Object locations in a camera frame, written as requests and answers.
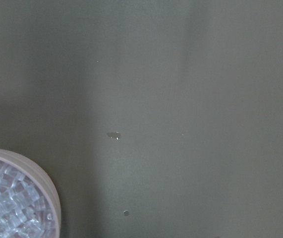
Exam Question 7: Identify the pink bowl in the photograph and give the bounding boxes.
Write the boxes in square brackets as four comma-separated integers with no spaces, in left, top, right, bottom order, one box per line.
[0,149,61,238]

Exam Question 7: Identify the clear ice cube pile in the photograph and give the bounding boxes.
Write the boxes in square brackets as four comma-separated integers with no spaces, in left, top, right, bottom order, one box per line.
[0,161,57,238]

